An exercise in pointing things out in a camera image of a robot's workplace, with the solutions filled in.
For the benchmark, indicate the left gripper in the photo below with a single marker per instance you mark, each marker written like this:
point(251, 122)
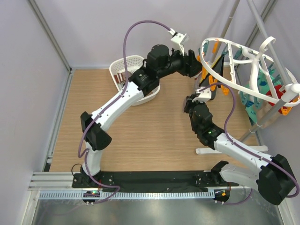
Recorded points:
point(190, 66)

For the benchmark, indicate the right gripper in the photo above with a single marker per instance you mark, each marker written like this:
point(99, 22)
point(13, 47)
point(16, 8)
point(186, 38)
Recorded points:
point(189, 103)

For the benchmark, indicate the grey sock rust striped cuff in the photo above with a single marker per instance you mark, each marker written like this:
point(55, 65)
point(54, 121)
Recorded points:
point(120, 78)

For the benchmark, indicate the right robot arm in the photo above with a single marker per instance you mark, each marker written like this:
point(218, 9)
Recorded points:
point(271, 176)

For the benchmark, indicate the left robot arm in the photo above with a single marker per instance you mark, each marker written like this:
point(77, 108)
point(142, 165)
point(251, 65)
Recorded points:
point(160, 62)

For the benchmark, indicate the white and grey drying rack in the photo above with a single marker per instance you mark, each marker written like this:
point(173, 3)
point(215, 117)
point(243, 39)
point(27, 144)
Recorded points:
point(270, 83)

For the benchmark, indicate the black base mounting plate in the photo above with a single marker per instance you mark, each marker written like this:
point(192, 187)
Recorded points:
point(160, 181)

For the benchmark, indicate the teal patterned sock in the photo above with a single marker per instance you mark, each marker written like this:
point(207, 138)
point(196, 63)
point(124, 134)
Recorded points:
point(256, 107)

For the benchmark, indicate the red sock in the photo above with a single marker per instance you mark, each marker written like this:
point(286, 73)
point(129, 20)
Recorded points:
point(278, 92)

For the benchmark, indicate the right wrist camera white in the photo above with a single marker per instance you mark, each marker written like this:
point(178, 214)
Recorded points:
point(203, 95)

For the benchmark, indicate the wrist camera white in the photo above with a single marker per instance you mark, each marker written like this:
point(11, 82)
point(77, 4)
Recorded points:
point(203, 95)
point(178, 40)

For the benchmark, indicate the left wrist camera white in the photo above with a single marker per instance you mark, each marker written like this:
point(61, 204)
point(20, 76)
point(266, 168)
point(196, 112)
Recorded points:
point(178, 40)

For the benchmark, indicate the slotted grey cable duct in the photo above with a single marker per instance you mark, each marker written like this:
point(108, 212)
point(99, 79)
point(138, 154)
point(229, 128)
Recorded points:
point(94, 195)

